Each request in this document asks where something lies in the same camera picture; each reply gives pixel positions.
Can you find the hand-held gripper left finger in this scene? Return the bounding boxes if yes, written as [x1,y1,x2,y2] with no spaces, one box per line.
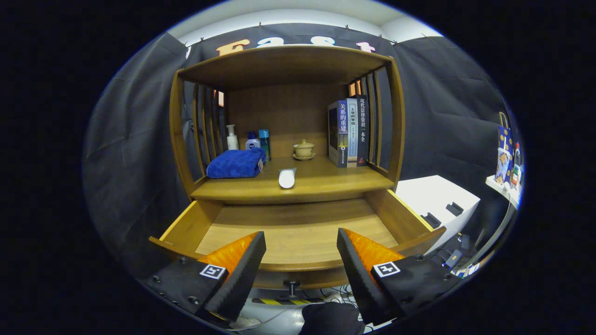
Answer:
[144,231,267,326]

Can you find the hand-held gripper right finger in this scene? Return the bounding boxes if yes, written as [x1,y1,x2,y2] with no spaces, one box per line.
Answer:
[337,228,461,326]

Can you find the wooden drawer with black knob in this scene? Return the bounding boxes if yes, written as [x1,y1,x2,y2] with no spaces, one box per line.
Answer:
[149,188,447,298]

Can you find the wooden countertop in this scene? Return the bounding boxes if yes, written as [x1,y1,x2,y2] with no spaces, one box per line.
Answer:
[190,156,395,204]

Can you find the wooden cabinet with slatted hutch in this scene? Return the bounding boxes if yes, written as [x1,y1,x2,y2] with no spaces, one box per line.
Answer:
[169,45,406,205]

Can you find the yellow black floor tape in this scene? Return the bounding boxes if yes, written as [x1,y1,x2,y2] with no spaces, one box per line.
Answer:
[251,298,326,306]

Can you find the person's dark clothing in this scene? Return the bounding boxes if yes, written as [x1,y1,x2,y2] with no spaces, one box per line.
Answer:
[298,302,366,335]

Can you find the black electronic device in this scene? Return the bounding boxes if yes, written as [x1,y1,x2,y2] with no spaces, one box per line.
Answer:
[438,235,471,270]

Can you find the white box unit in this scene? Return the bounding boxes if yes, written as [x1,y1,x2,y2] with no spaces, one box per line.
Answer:
[395,175,481,254]

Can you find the blue folded towel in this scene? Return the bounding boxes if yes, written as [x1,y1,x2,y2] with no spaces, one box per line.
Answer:
[206,147,267,179]

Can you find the teal bottle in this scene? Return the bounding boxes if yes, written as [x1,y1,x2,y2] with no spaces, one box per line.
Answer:
[258,129,271,161]

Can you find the beige lidded teacup with saucer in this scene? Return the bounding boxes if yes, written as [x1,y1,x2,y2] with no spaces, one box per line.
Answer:
[292,139,316,161]

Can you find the grey spine book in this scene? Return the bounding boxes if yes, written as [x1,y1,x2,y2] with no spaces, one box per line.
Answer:
[346,98,359,168]

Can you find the black spine book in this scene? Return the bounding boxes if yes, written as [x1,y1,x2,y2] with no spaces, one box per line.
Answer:
[350,94,369,167]

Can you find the blue spine book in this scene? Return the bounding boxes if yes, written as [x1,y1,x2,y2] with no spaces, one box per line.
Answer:
[328,100,349,168]

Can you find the white side shelf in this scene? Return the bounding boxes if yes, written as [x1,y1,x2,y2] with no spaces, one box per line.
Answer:
[454,175,523,277]

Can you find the printed paper cup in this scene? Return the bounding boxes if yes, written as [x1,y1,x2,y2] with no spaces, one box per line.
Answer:
[496,148,512,184]

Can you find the red label water bottle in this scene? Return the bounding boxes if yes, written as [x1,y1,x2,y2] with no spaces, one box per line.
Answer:
[510,142,521,189]

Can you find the black backdrop cloth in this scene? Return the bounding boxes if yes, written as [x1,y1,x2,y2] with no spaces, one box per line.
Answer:
[83,23,522,280]

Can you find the blue dotted gift bag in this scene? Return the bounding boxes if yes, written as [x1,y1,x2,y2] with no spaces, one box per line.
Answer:
[497,112,514,156]

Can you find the tangle of black cables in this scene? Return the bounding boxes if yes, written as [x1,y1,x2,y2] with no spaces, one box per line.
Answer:
[298,284,359,308]

